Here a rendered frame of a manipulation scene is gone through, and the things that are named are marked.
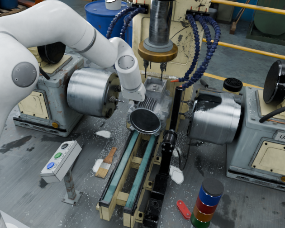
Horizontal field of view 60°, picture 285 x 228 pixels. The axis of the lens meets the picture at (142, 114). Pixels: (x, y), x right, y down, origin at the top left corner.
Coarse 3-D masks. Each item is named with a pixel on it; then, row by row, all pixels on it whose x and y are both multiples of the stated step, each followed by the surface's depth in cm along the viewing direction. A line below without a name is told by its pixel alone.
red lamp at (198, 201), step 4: (196, 200) 75; (200, 200) 71; (196, 204) 75; (200, 204) 72; (204, 204) 70; (200, 208) 73; (204, 208) 71; (208, 208) 71; (212, 208) 71; (204, 212) 72; (208, 212) 72; (212, 212) 73
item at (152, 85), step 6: (150, 78) 126; (156, 78) 126; (144, 84) 122; (150, 84) 127; (156, 84) 127; (162, 84) 125; (150, 90) 117; (156, 90) 121; (162, 90) 119; (150, 96) 119; (156, 96) 118; (162, 96) 121
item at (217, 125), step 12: (204, 96) 112; (216, 96) 112; (228, 96) 113; (204, 108) 110; (216, 108) 109; (228, 108) 108; (240, 108) 109; (192, 120) 111; (204, 120) 109; (216, 120) 108; (228, 120) 107; (192, 132) 114; (204, 132) 112; (216, 132) 110; (228, 132) 108; (228, 144) 118
